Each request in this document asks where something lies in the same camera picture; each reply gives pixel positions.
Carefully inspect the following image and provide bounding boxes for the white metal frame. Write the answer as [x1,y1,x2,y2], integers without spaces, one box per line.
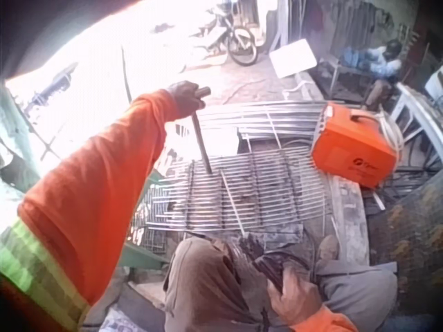
[380,65,443,169]

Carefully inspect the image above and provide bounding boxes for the green metal stand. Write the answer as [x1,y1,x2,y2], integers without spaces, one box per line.
[120,165,183,276]

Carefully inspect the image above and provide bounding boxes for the grey wooden plank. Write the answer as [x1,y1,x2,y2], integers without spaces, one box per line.
[331,175,372,264]

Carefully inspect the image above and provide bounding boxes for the stack of metal frames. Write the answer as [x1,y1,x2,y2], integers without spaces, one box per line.
[165,99,329,155]

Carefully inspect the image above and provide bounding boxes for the printed white sack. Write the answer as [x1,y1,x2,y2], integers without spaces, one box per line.
[99,306,167,332]

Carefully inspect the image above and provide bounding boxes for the black welding electrode holder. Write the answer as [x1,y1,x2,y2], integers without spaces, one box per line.
[251,254,285,288]

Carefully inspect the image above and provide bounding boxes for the thin welding electrode rod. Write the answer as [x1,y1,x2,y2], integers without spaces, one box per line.
[220,171,250,239]

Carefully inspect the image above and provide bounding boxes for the thin metal rod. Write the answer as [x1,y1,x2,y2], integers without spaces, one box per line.
[120,44,134,104]

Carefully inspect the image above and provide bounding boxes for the person's legs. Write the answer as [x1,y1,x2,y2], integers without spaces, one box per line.
[162,234,399,332]

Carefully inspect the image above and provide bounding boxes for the white cable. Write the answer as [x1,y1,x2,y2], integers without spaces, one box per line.
[377,109,406,157]

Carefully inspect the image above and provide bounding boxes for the white plastic chair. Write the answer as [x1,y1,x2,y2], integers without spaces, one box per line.
[269,38,318,94]

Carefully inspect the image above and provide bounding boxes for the orange welding machine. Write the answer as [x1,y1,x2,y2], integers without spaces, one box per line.
[310,102,399,190]

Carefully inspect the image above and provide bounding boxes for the dark metal chipping hammer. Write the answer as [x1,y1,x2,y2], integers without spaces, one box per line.
[192,86,213,174]

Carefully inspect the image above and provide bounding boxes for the metal bench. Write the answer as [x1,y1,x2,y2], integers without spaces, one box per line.
[327,46,373,100]

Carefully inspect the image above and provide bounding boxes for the bicycle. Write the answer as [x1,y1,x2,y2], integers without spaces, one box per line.
[193,0,259,67]

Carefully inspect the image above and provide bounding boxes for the person's right hand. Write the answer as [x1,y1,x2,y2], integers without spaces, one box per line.
[268,266,325,326]

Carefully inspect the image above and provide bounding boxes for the person's left hand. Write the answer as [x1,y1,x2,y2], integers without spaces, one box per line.
[165,80,212,120]

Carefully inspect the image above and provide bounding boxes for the steel bar grill panel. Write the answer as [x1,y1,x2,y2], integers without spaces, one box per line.
[145,151,334,239]

